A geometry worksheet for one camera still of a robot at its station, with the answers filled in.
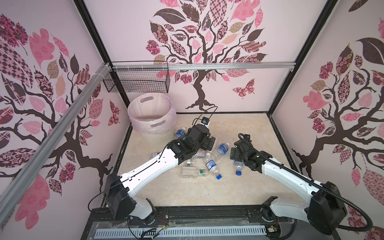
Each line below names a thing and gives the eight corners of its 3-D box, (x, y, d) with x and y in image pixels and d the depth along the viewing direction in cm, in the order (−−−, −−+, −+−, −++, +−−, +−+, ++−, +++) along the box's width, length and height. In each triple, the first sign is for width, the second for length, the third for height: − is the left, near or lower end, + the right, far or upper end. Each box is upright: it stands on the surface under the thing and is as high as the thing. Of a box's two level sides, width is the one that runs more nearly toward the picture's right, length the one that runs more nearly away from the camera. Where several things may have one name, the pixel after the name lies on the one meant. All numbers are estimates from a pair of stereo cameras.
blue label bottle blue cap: (211, 181, 86) (212, 178, 82) (205, 163, 93) (205, 160, 90) (221, 178, 87) (222, 175, 83) (214, 161, 94) (214, 158, 91)
